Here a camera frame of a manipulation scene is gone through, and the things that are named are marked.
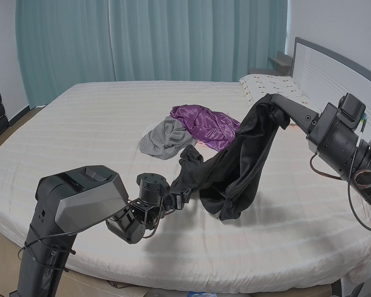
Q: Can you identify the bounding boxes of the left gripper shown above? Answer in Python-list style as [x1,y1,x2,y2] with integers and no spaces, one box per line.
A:
[164,188,193,212]

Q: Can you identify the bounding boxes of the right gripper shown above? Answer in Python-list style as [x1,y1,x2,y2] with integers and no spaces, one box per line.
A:
[271,94,370,181]

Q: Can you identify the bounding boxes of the black T-shirt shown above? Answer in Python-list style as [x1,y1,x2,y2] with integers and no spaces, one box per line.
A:
[170,93,291,223]

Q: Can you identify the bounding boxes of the bed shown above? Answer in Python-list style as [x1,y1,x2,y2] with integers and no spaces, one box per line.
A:
[0,37,371,293]

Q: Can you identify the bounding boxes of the white printed pillow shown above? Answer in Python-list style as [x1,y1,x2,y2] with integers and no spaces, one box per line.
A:
[239,74,320,112]

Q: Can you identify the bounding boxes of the grey bedside table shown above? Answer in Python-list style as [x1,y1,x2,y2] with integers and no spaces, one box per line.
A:
[249,51,294,75]

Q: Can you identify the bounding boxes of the grey knit garment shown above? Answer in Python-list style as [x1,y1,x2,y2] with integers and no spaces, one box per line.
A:
[139,118,198,161]

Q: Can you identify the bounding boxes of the purple satin garment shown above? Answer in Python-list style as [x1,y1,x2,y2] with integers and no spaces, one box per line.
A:
[169,104,242,152]

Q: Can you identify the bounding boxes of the blue-green curtain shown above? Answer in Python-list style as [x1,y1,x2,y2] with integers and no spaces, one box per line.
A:
[110,0,289,83]
[15,0,112,109]

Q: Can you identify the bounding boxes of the black cable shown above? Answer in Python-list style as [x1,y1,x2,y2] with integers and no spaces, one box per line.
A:
[347,166,371,234]

